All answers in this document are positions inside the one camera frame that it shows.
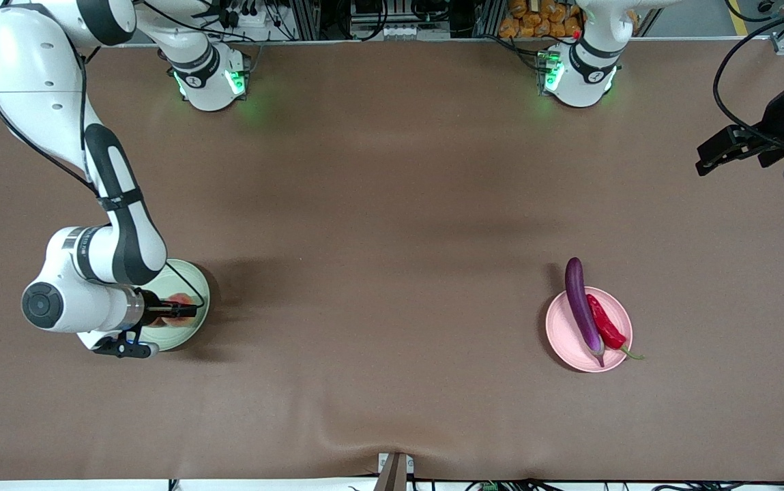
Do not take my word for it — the pink round plate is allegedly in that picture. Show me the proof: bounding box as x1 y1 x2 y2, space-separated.
545 286 634 373

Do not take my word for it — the white power strip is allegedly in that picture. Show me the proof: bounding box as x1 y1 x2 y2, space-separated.
222 5 285 32

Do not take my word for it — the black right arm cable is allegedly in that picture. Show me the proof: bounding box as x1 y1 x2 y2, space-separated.
0 27 208 316

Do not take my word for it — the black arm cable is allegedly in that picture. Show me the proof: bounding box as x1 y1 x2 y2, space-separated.
712 0 784 149
0 27 208 316

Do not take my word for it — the pink peach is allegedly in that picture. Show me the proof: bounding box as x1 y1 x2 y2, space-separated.
149 293 196 329

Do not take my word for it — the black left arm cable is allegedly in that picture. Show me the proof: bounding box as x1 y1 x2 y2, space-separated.
712 0 784 149

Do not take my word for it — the brown table cover sheet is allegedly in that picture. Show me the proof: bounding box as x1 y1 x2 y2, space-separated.
0 38 784 482

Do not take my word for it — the orange bagged items pile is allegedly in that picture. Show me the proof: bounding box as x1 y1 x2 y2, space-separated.
499 0 582 40

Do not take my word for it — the pale green round plate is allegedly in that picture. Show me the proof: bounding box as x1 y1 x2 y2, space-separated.
134 258 211 353

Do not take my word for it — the white table edge bracket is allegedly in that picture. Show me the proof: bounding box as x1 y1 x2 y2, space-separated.
377 451 416 491

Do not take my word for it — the long purple eggplant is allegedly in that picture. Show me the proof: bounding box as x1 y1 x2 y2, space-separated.
564 257 606 368

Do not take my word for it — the red chili pepper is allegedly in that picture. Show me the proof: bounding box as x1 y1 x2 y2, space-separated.
586 294 645 361

